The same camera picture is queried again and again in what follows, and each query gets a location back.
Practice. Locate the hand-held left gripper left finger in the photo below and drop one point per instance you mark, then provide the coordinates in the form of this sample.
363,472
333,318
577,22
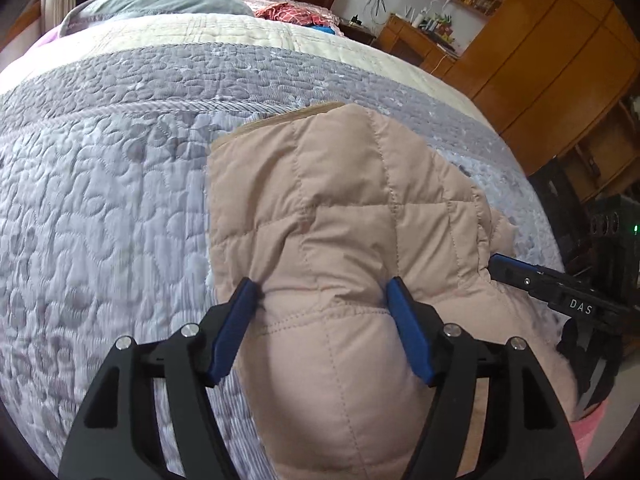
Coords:
230,340

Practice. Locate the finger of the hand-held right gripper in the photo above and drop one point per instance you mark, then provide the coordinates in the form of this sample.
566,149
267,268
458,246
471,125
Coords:
515,272

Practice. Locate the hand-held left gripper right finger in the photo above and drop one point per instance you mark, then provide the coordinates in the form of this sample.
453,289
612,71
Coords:
412,340

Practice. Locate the tan quilted jacket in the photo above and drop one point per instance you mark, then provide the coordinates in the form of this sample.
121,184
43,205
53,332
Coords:
350,210

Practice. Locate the grey floral quilted bedspread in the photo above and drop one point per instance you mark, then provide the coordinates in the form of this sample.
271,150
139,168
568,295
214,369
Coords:
100,185

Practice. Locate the wooden wardrobe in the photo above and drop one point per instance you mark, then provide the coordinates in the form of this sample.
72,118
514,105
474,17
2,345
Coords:
550,50

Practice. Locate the wooden desk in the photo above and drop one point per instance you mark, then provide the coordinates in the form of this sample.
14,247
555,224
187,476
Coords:
405,42

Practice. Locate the white bottle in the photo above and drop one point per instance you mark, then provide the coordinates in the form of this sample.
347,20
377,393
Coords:
417,16

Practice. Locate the dark nightstand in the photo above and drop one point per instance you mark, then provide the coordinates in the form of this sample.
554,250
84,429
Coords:
357,32

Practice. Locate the small blue cloth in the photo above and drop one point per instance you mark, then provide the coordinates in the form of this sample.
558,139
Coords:
325,30

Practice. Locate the red patterned cloth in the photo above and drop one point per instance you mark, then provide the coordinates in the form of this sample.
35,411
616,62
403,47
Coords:
290,12

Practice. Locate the grey pillow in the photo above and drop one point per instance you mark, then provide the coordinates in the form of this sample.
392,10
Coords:
165,2

